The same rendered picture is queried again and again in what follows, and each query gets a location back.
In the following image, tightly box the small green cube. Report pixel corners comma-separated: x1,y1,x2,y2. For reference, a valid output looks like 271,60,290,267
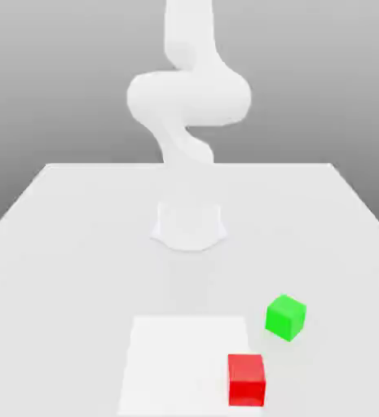
264,293,308,343

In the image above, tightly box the small red cube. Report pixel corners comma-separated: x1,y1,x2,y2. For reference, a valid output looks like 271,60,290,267
227,353,267,408

